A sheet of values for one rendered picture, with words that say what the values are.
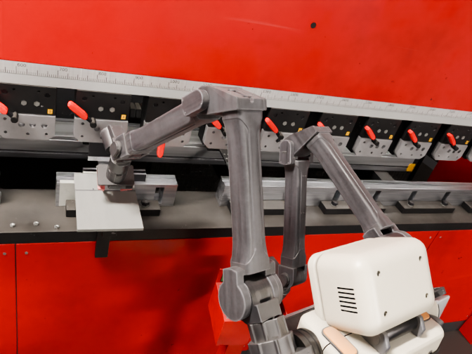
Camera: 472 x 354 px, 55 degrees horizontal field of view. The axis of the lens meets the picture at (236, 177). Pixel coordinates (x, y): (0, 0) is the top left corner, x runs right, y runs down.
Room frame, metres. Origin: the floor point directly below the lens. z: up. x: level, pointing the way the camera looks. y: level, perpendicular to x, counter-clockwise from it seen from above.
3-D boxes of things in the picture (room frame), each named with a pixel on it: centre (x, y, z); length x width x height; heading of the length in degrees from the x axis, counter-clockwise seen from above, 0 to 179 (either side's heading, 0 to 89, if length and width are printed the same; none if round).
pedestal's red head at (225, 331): (1.04, -0.16, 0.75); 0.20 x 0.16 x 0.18; 111
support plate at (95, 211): (1.05, 0.35, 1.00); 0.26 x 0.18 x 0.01; 28
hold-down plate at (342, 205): (1.60, -0.50, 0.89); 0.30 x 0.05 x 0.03; 118
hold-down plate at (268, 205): (1.41, -0.14, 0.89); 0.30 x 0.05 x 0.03; 118
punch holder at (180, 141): (1.26, 0.26, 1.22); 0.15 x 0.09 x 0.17; 118
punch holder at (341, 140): (1.54, -0.27, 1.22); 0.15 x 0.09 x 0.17; 118
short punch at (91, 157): (1.19, 0.42, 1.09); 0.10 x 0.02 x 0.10; 118
